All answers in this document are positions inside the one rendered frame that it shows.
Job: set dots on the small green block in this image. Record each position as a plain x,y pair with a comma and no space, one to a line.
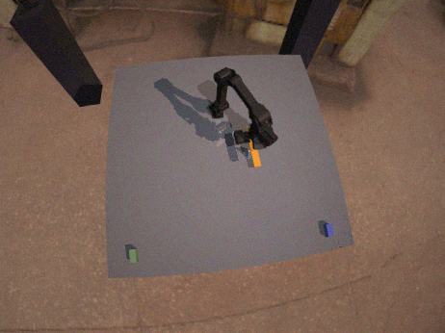
133,255

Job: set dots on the blue rectangular block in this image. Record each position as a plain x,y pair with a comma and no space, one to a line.
328,230

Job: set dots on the orange bar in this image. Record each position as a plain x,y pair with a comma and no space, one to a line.
254,154

